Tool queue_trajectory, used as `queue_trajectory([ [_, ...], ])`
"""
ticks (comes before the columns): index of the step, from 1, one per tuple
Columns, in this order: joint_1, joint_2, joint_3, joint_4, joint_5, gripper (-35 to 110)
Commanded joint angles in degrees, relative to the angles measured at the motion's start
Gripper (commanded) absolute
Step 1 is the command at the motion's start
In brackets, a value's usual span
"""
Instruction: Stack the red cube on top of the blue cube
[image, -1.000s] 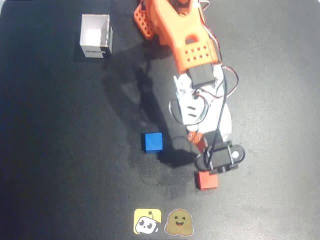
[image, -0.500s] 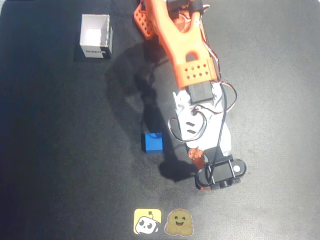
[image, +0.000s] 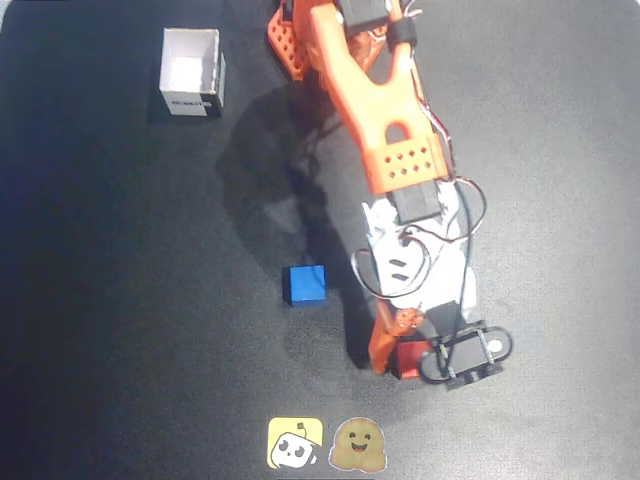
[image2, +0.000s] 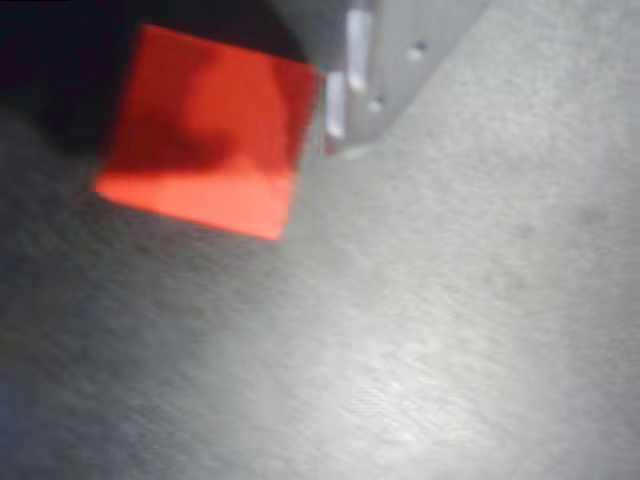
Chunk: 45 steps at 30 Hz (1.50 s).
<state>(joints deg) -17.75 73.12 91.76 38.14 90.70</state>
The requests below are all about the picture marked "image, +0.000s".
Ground black table mat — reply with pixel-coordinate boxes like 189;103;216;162
0;0;640;480

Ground white and red arm wires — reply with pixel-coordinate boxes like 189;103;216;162
397;0;457;180

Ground red cube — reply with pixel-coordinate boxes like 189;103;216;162
394;340;434;380

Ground yellow robot face sticker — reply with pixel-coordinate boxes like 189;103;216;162
267;416;325;470

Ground black webcam cable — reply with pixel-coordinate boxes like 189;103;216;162
439;177;489;351

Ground black cable strap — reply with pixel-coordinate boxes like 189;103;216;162
388;19;419;47

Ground hugging face emoji sticker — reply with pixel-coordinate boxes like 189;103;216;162
327;416;389;473

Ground looped dark servo wire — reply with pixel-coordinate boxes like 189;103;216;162
352;224;434;301

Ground black webcam on gripper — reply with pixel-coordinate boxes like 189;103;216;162
418;302;512;390

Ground blue cube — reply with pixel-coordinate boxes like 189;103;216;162
282;264;328;307

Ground white open cardboard box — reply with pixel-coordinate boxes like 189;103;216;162
158;28;227;120

